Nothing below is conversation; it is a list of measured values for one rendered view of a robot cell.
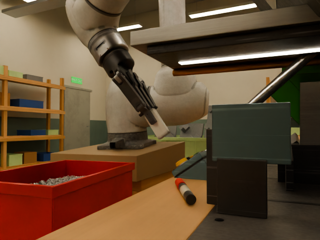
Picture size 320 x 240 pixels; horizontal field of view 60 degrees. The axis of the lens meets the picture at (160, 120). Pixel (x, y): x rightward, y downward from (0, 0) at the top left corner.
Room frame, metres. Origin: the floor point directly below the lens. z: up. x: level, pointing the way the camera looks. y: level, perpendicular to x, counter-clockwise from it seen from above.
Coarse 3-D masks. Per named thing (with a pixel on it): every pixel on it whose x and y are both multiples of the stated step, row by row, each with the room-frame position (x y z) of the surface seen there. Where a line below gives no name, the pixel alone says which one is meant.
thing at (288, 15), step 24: (192, 24) 0.31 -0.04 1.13; (216, 24) 0.30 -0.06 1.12; (240, 24) 0.29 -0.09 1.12; (264, 24) 0.28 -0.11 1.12; (288, 24) 0.27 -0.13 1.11; (312, 24) 0.27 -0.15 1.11; (144, 48) 0.35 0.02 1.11; (168, 48) 0.33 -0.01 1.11; (192, 48) 0.32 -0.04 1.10; (216, 48) 0.31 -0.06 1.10; (240, 48) 0.31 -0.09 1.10; (264, 48) 0.31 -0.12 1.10; (288, 48) 0.31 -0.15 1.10; (312, 48) 0.31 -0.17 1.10; (192, 72) 0.47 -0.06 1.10; (216, 72) 0.45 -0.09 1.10
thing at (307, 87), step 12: (300, 84) 0.50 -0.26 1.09; (312, 84) 0.50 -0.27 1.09; (300, 96) 0.51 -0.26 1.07; (312, 96) 0.50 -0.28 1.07; (300, 108) 0.51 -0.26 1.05; (312, 108) 0.51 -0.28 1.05; (300, 120) 0.52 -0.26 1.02; (312, 120) 0.51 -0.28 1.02; (300, 132) 0.53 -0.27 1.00; (312, 132) 0.52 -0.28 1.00; (300, 144) 0.53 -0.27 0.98; (312, 144) 0.52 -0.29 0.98
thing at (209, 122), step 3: (210, 105) 1.72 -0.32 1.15; (210, 108) 1.69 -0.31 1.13; (210, 111) 1.69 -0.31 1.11; (210, 114) 1.70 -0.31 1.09; (207, 117) 1.70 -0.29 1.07; (210, 117) 1.69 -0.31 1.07; (207, 120) 1.70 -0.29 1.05; (210, 120) 1.69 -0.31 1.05; (207, 123) 1.69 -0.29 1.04; (210, 123) 1.68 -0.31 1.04; (204, 135) 1.67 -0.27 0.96
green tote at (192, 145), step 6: (150, 138) 1.54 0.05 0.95; (156, 138) 1.52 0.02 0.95; (162, 138) 1.50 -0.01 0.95; (168, 138) 1.48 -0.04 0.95; (174, 138) 1.47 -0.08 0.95; (180, 138) 1.45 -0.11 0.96; (186, 138) 1.43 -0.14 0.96; (192, 138) 1.42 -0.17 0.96; (198, 138) 1.40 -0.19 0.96; (204, 138) 1.39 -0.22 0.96; (186, 144) 1.44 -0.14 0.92; (192, 144) 1.42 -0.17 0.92; (198, 144) 1.41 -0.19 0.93; (204, 144) 1.39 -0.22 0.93; (186, 150) 1.44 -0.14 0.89; (192, 150) 1.42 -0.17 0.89; (198, 150) 1.41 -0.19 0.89; (186, 156) 1.44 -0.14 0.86
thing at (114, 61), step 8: (112, 56) 0.66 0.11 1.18; (120, 56) 0.66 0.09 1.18; (128, 56) 0.67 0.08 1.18; (104, 64) 0.67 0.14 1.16; (112, 64) 0.66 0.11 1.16; (120, 64) 0.66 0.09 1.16; (128, 64) 0.68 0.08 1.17; (112, 72) 0.68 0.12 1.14; (120, 72) 0.64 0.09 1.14; (128, 80) 0.65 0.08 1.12
